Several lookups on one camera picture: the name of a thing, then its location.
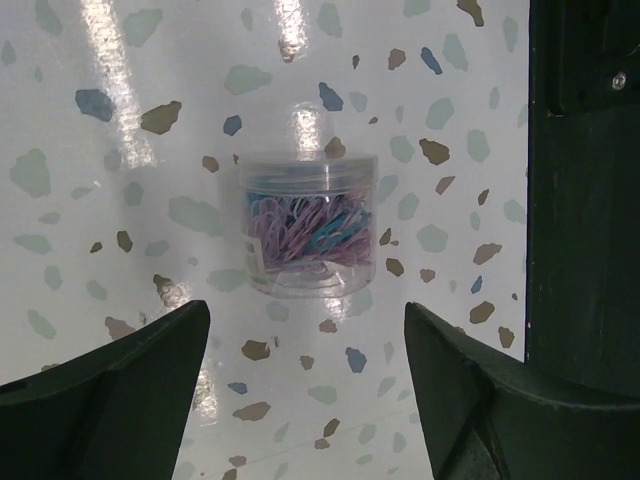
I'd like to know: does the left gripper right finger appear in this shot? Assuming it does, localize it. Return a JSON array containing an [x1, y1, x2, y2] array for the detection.
[[404, 302, 639, 479]]

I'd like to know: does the clear box of clips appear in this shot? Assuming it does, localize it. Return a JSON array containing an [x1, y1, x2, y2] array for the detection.
[[238, 152, 378, 298]]

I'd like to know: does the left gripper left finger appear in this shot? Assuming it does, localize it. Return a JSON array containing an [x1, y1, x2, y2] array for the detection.
[[1, 300, 210, 480]]

